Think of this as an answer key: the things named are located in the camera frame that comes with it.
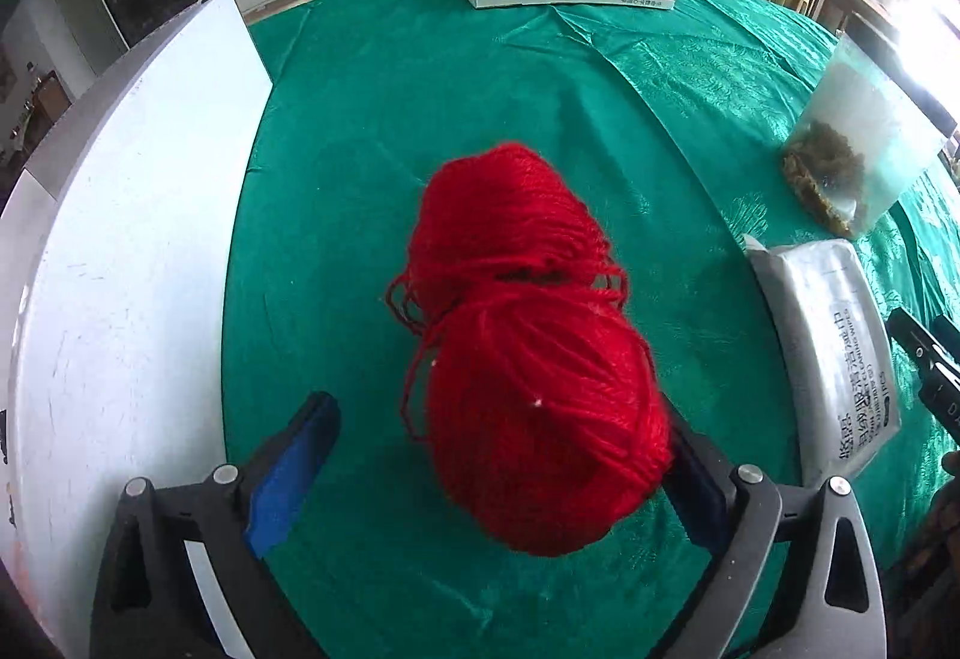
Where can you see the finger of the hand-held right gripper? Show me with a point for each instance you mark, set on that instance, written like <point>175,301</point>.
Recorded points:
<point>919,340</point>

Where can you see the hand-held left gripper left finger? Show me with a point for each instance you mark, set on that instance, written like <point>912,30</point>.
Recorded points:
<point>289,479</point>

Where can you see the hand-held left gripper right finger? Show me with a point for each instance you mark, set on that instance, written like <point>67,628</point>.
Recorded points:
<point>709,501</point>

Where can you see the red yarn skein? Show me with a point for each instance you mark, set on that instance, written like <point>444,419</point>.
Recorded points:
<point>540,419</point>

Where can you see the white cardboard box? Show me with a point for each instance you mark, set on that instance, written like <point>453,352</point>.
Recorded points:
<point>135,254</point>

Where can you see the grey wipes packet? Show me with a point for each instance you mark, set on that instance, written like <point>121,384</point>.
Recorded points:
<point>832,344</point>

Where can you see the floral patterned clothing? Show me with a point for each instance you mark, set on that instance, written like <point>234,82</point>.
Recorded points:
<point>930,539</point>

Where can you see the clear jar with black lid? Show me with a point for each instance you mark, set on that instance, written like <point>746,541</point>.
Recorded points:
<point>862,119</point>

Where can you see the green satin tablecloth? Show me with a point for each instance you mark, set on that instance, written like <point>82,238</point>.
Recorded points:
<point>450,89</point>

